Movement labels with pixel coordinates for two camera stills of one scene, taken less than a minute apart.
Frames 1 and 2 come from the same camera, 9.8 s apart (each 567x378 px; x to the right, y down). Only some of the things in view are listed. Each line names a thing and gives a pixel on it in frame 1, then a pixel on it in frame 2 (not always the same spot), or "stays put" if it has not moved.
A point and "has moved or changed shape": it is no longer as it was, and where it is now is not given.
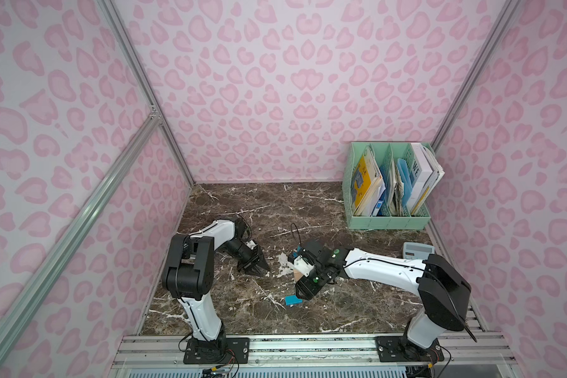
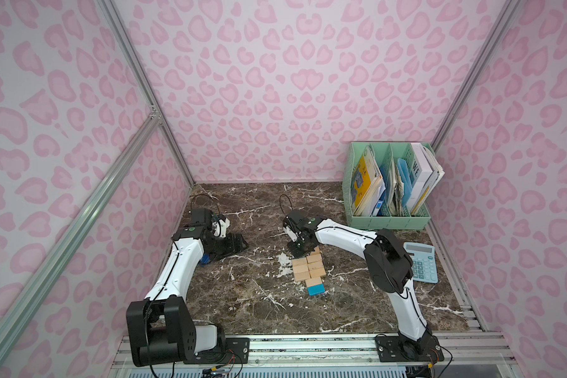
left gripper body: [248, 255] -> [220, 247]
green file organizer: [387, 186] stays put
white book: [428, 172] stays put
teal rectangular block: [292, 299] has moved or changed shape
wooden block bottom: [298, 275] has moved or changed shape
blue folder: [405, 178] stays put
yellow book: [366, 178] stays put
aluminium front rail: [313, 352] stays put
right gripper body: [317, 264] -> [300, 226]
